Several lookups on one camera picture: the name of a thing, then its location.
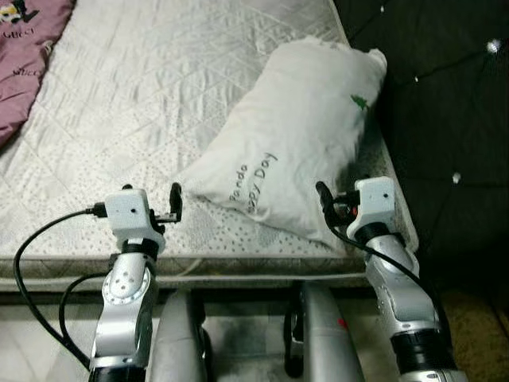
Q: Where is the white pillow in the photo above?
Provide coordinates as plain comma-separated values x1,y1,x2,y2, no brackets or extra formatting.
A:
173,37,389,246

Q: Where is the white quilted mattress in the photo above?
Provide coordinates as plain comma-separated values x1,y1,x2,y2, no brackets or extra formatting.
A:
0,0,420,294

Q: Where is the grey left robot leg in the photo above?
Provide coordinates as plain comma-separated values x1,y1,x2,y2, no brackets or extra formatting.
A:
147,288,214,382

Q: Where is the grey robot leg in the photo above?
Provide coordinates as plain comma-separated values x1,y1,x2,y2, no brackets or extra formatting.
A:
283,280,368,382
147,288,214,382

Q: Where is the grey right robot leg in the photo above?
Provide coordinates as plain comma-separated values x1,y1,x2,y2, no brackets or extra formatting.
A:
283,280,368,382

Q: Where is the pink cartoon print blanket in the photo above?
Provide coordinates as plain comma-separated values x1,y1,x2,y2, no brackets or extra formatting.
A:
0,0,78,150

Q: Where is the brown rug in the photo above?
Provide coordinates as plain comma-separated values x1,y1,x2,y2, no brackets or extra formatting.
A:
436,288,509,382

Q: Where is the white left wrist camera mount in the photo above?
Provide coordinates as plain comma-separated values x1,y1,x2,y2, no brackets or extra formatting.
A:
105,189,157,244

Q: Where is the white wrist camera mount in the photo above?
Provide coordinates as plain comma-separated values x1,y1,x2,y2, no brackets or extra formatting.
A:
353,176,398,233
105,189,157,244

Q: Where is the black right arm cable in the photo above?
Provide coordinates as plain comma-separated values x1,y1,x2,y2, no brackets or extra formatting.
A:
318,203,446,335

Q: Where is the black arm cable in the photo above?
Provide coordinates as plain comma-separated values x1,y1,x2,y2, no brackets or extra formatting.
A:
318,203,446,335
14,203,108,371

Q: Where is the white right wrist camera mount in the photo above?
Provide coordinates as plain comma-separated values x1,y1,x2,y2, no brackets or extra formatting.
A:
353,176,398,233

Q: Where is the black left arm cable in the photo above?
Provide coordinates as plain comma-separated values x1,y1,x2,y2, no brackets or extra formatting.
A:
14,203,108,371

